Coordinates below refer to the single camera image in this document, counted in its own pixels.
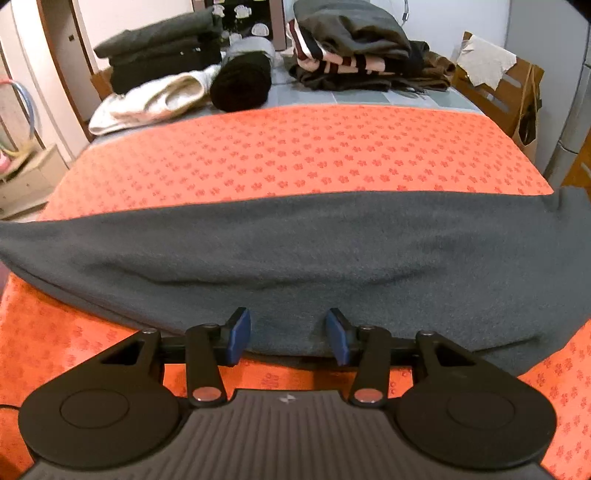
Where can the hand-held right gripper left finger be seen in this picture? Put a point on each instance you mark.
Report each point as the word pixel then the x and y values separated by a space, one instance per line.
pixel 240 334

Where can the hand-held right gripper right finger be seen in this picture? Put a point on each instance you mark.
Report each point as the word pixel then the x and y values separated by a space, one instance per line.
pixel 336 336

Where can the dark grey fleece pants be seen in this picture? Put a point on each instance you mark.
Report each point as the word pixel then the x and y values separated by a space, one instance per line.
pixel 295 249

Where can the orange patterned mat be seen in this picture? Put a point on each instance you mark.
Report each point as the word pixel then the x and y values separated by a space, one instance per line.
pixel 295 152

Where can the white puffer jacket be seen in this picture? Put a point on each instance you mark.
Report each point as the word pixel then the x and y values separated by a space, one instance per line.
pixel 152 104

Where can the black knit garment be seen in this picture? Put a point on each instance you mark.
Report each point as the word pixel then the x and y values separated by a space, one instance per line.
pixel 240 81

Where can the brown and black garment pile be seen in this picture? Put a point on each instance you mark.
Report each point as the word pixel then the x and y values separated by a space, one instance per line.
pixel 415 74

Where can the folded black garment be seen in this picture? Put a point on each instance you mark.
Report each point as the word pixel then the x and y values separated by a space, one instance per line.
pixel 152 69

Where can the cardboard box with paper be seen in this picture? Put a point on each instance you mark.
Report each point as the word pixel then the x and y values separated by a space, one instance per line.
pixel 489 99

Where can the brown wooden chair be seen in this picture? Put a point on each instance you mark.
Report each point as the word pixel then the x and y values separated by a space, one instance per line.
pixel 99 83

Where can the light grey cloth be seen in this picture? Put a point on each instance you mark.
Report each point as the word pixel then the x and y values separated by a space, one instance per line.
pixel 249 46

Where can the striped garment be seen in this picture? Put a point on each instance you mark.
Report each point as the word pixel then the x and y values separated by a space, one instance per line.
pixel 304 46

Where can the pink kettlebell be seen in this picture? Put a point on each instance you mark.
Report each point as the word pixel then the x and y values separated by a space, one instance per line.
pixel 3 162

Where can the folded dark grey garment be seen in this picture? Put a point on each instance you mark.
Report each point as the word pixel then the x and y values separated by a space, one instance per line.
pixel 351 23
pixel 161 32

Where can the torn white paper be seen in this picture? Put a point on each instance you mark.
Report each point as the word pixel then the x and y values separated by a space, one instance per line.
pixel 485 60

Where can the colourful hula hoop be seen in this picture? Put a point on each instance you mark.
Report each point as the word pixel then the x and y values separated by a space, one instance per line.
pixel 27 96

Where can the pink water dispenser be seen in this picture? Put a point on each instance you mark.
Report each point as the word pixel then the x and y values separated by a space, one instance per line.
pixel 258 14

